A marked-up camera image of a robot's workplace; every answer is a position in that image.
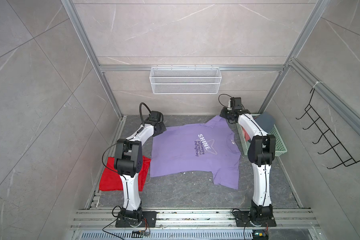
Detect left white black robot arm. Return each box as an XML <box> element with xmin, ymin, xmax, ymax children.
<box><xmin>114</xmin><ymin>111</ymin><xmax>166</xmax><ymax>220</ymax></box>

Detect red folded t shirt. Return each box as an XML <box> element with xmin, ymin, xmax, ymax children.
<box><xmin>99</xmin><ymin>156</ymin><xmax>151</xmax><ymax>192</ymax></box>

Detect white wire mesh basket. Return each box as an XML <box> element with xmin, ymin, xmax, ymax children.
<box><xmin>150</xmin><ymin>67</ymin><xmax>222</xmax><ymax>95</ymax></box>

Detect green plastic basket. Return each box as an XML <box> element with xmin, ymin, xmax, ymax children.
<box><xmin>236</xmin><ymin>114</ymin><xmax>288</xmax><ymax>157</ymax></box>

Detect green power connector box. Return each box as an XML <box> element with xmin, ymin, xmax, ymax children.
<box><xmin>252</xmin><ymin>230</ymin><xmax>269</xmax><ymax>240</ymax></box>

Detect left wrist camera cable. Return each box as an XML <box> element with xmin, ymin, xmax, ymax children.
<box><xmin>138</xmin><ymin>102</ymin><xmax>153</xmax><ymax>127</ymax></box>

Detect black wire hook rack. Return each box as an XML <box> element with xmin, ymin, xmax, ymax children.
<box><xmin>296</xmin><ymin>88</ymin><xmax>360</xmax><ymax>170</ymax></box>

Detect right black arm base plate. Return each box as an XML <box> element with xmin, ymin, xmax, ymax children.
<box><xmin>232</xmin><ymin>210</ymin><xmax>277</xmax><ymax>227</ymax></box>

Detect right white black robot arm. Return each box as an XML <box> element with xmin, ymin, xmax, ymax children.
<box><xmin>220</xmin><ymin>107</ymin><xmax>276</xmax><ymax>218</ymax></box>

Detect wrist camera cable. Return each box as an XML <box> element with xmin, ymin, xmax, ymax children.
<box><xmin>138</xmin><ymin>102</ymin><xmax>153</xmax><ymax>127</ymax></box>
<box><xmin>218</xmin><ymin>93</ymin><xmax>233</xmax><ymax>109</ymax></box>

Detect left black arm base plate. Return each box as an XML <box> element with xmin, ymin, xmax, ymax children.
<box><xmin>115</xmin><ymin>211</ymin><xmax>157</xmax><ymax>228</ymax></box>

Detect purple t shirt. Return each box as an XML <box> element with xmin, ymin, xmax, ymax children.
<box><xmin>150</xmin><ymin>116</ymin><xmax>241</xmax><ymax>190</ymax></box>

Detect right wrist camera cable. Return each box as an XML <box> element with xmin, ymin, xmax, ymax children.
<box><xmin>218</xmin><ymin>93</ymin><xmax>233</xmax><ymax>109</ymax></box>

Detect small circuit board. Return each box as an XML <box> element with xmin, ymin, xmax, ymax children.
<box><xmin>131</xmin><ymin>231</ymin><xmax>148</xmax><ymax>238</ymax></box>

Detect grey blue t shirt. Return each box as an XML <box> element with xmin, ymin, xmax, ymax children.
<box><xmin>254</xmin><ymin>112</ymin><xmax>275</xmax><ymax>134</ymax></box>

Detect pink red t shirt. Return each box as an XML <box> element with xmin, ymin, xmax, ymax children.
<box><xmin>242</xmin><ymin>128</ymin><xmax>251</xmax><ymax>142</ymax></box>

